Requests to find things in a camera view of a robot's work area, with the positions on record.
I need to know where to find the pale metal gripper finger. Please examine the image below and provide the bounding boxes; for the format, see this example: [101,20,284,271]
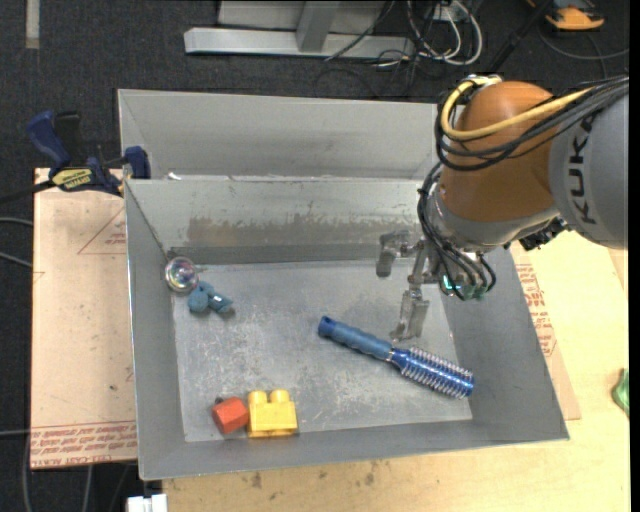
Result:
[408,296,432,339]
[389,288,418,343]

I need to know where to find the blue hairbrush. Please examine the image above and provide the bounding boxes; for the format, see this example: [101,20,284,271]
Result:
[317,315,476,400]

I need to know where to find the grey metal bin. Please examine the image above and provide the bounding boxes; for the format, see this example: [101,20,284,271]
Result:
[117,88,571,482]

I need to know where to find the yellow toy brick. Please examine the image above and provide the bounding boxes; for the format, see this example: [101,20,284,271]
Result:
[245,388,300,439]

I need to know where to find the red toy block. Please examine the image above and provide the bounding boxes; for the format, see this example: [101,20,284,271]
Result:
[210,395,251,436]

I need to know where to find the blue crumpled cloth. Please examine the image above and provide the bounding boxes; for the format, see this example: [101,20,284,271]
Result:
[186,280,235,316]

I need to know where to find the green soft object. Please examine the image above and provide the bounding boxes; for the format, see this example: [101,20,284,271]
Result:
[611,368,630,417]

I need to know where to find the clear glass ball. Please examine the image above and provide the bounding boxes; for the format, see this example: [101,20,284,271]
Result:
[164,255,200,294]

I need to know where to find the brown cardboard board red print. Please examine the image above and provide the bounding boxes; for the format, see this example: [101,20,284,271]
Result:
[29,167,583,472]

